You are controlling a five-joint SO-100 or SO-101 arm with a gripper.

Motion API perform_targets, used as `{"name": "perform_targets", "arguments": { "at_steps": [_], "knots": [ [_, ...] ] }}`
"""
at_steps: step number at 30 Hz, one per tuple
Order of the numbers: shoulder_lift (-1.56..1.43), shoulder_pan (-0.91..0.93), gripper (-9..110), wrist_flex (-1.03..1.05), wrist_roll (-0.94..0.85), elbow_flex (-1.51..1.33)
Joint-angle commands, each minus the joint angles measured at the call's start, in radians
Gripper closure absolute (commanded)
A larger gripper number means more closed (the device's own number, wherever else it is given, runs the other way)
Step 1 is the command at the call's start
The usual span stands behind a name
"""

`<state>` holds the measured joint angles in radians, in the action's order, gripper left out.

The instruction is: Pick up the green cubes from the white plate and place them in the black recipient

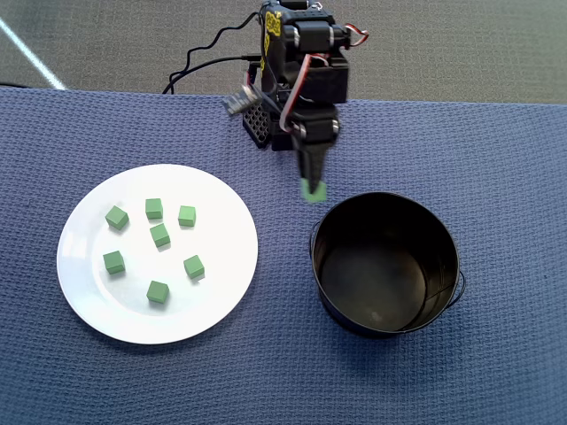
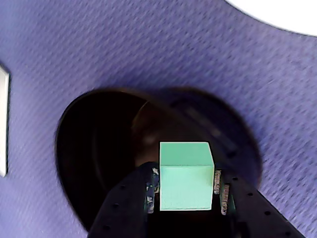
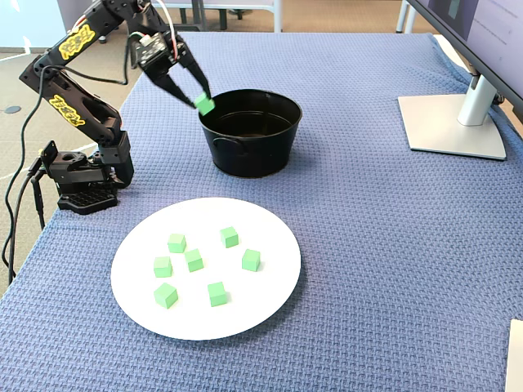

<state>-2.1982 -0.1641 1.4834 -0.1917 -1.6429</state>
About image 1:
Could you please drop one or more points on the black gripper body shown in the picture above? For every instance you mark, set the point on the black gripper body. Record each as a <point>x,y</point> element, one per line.
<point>317,131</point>

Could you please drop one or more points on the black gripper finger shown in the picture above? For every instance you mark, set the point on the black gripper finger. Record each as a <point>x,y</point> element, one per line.
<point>305,161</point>
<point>320,164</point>

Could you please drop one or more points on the green cube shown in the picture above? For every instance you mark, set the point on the green cube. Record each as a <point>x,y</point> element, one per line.
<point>160,235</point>
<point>114,262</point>
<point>194,267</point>
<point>117,217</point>
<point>322,195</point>
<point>153,208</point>
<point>187,216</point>
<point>157,292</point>

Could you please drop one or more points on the white round plate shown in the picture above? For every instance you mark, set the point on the white round plate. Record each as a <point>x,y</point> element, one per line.
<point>212,310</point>

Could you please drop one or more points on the black metal bucket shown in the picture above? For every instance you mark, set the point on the black metal bucket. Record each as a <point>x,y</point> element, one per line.
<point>385,265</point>

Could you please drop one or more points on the blue woven table cloth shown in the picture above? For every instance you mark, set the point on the blue woven table cloth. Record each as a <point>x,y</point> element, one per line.
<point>283,376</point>

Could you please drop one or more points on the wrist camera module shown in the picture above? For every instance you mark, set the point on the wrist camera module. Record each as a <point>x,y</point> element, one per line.
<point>241,101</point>

